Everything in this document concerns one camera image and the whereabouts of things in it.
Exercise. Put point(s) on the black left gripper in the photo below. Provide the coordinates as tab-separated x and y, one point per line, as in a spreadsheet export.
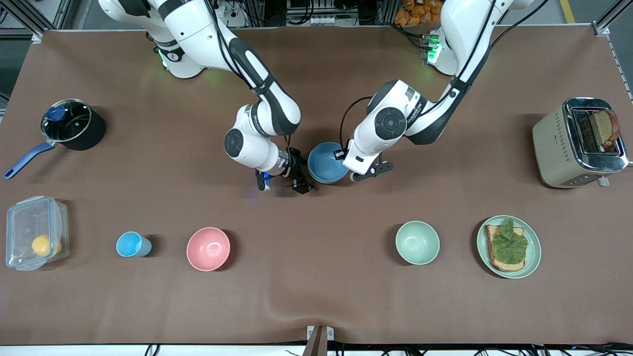
339	154

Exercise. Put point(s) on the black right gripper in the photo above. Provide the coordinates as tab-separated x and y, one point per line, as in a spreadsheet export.
295	167

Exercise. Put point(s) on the blue bowl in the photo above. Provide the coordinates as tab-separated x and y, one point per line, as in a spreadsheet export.
326	163

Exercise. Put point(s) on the green bowl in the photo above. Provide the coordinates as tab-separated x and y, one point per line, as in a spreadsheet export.
326	182
418	242

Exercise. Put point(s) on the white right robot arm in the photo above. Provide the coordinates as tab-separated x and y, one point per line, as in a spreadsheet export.
198	29

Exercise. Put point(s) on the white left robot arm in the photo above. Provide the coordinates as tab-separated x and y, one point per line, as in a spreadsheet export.
390	123

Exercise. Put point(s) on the pink bowl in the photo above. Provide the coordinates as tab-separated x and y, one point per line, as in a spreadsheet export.
208	249

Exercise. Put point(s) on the brown table mat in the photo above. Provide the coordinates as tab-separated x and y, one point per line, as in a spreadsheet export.
316	247

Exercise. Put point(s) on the bag of orange fruits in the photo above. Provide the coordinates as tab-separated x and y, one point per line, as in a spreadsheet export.
420	12

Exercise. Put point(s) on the blue plastic cup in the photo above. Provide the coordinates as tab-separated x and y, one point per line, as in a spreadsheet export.
129	244

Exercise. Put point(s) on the green lettuce leaf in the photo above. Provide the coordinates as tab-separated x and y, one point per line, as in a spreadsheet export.
509	244

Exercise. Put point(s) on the toast slice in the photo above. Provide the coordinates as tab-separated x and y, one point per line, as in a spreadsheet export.
505	267

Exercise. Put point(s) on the beige chrome toaster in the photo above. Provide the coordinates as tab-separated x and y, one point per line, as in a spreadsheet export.
551	148

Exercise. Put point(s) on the green plate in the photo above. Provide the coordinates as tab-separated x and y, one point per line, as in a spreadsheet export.
534	257

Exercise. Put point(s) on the yellow lemon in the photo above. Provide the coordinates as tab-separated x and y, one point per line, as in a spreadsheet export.
42	244

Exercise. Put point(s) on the brown bread slice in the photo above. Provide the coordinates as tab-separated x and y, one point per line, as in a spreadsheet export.
606	126

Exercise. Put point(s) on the clear plastic lidded container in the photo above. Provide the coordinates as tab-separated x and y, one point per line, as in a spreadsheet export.
24	222

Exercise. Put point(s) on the aluminium frame post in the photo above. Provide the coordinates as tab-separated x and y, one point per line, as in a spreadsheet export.
386	12
256	12

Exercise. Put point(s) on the metal table edge bracket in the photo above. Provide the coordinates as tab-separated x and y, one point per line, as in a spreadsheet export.
319	341

